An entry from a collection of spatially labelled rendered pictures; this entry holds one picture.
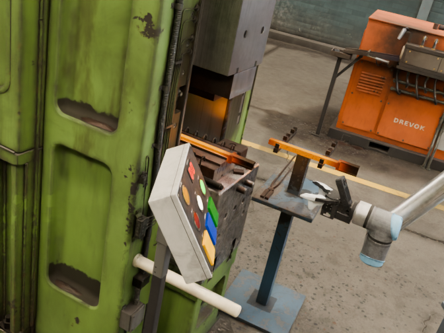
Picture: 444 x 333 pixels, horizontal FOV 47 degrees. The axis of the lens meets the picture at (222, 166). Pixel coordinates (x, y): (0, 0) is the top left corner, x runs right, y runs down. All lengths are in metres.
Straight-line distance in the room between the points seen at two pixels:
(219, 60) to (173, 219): 0.66
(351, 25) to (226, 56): 7.69
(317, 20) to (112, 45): 7.88
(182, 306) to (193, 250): 0.95
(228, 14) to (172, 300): 1.26
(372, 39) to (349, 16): 4.11
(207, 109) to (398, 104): 3.32
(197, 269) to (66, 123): 0.77
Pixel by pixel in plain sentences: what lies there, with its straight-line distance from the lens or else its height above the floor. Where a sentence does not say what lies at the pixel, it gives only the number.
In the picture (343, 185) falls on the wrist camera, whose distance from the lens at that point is 1.92.
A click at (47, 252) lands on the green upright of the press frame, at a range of 2.25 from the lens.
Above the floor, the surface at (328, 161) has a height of 0.99.
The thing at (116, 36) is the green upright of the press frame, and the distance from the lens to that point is 1.76.
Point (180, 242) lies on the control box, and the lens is 1.39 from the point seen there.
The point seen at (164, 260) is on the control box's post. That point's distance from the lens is 1.63.
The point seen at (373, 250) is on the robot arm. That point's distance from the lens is 1.96.
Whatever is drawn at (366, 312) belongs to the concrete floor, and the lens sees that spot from 3.16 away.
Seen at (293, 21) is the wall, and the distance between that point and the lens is 9.59.
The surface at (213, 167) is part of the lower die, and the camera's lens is 1.99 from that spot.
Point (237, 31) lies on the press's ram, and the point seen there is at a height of 1.52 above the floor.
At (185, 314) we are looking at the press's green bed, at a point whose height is 0.27.
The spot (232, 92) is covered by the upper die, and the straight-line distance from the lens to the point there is 1.87.
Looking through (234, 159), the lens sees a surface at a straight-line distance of 2.06.
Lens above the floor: 1.85
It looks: 26 degrees down
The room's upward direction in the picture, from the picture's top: 12 degrees clockwise
